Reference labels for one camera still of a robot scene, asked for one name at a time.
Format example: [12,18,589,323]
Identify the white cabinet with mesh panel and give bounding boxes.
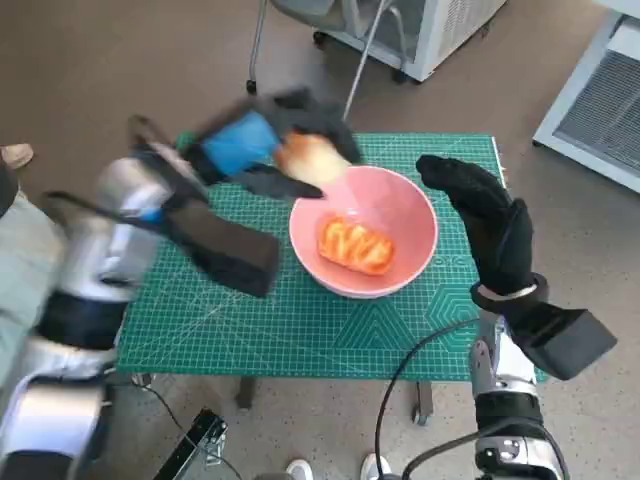
[313,0,509,84]

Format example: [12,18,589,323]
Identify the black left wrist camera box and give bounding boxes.
[164,199,281,299]

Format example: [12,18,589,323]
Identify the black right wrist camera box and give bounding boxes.
[509,299,619,381]

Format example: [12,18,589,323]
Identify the green cutting mat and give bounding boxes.
[114,132,549,379]

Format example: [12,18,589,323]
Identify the long braided toy bread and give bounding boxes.
[315,213,396,276]

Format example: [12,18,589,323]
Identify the thin black floor cable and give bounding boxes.
[107,372,246,480]

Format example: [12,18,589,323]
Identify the person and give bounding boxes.
[0,159,66,361]

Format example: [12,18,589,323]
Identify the round toy bread bun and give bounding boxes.
[273,132,354,189]

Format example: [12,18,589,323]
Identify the white shoe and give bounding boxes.
[362,452,391,480]
[287,458,316,480]

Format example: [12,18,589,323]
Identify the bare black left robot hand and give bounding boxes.
[187,87,364,201]

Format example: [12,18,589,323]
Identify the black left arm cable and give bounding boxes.
[39,114,166,226]

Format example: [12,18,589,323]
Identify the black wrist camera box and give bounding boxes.
[164,199,281,299]
[509,299,619,381]

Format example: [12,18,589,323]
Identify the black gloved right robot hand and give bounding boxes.
[415,153,536,299]

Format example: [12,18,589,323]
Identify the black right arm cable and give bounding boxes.
[374,319,481,480]

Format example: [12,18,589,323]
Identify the black metal frame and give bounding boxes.
[152,407,229,480]

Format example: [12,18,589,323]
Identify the dark table leg with caster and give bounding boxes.
[412,379,435,426]

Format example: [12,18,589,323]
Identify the white cabinet with grey grille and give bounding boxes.
[532,9,640,194]

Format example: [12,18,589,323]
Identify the pink bowl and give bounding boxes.
[288,166,440,300]

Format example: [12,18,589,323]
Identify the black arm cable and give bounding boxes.
[39,114,166,226]
[374,319,481,480]

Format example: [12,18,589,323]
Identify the person's beige shoe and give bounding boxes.
[0,143,35,170]

